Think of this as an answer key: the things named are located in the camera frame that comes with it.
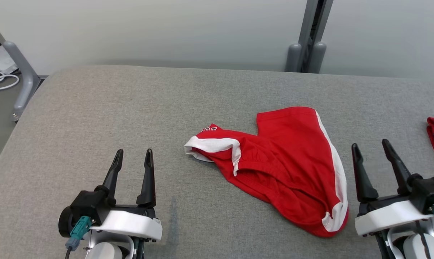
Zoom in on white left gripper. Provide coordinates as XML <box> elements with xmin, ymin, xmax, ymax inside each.
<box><xmin>89</xmin><ymin>148</ymin><xmax>163</xmax><ymax>242</ymax></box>

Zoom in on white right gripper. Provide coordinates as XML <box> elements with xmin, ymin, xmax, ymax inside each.
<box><xmin>351</xmin><ymin>139</ymin><xmax>434</xmax><ymax>238</ymax></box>

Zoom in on red shorts with white trim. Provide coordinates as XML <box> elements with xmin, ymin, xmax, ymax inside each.
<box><xmin>184</xmin><ymin>106</ymin><xmax>349</xmax><ymax>238</ymax></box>

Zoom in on left camera cable teal plug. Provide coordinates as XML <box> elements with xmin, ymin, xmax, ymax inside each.
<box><xmin>64</xmin><ymin>215</ymin><xmax>92</xmax><ymax>259</ymax></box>

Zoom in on grey partition post with feet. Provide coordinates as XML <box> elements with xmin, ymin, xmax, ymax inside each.
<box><xmin>284</xmin><ymin>0</ymin><xmax>334</xmax><ymax>74</ymax></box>
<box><xmin>0</xmin><ymin>14</ymin><xmax>42</xmax><ymax>123</ymax></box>

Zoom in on white power cable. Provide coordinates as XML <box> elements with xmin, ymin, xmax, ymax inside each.
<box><xmin>0</xmin><ymin>68</ymin><xmax>20</xmax><ymax>95</ymax></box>

